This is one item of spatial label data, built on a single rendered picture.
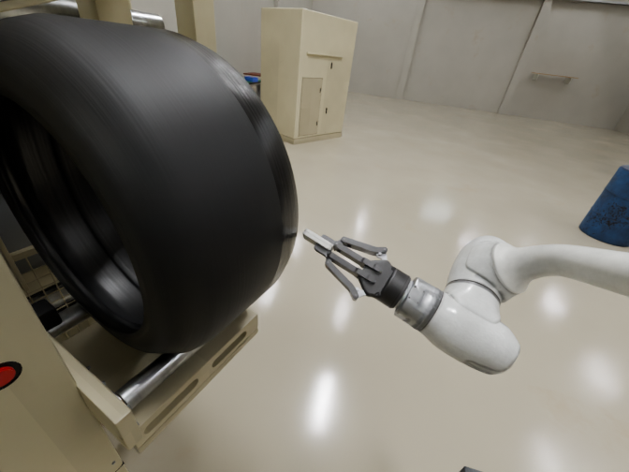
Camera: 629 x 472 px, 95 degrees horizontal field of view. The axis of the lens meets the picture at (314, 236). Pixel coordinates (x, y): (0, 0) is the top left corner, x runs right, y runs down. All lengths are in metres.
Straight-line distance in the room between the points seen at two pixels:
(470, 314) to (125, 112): 0.59
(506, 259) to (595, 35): 16.93
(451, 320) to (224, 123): 0.49
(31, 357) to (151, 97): 0.42
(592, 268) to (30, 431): 0.89
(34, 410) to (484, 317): 0.75
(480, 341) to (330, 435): 1.15
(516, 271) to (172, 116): 0.61
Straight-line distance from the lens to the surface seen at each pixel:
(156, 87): 0.44
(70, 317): 0.89
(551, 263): 0.62
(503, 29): 16.36
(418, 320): 0.58
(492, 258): 0.65
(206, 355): 0.77
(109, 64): 0.45
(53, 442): 0.77
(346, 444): 1.63
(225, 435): 1.63
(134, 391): 0.70
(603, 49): 17.65
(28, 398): 0.67
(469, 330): 0.58
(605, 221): 4.62
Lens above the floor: 1.49
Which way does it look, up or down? 32 degrees down
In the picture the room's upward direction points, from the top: 7 degrees clockwise
